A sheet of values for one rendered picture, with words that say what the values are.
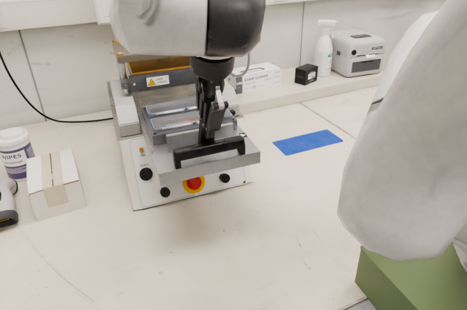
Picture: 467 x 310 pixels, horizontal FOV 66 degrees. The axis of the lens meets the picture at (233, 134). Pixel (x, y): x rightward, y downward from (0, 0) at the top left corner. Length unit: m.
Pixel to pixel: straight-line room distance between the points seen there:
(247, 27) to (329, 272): 0.57
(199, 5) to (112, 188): 0.77
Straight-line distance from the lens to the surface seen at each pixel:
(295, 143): 1.26
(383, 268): 0.73
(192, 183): 0.99
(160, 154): 0.79
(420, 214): 0.32
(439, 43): 0.24
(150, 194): 0.99
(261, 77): 1.57
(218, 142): 0.73
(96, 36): 1.54
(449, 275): 0.70
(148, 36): 0.43
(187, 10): 0.42
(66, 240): 0.98
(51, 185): 1.02
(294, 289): 0.80
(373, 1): 2.12
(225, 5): 0.43
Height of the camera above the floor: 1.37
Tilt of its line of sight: 28 degrees down
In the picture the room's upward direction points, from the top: 2 degrees counter-clockwise
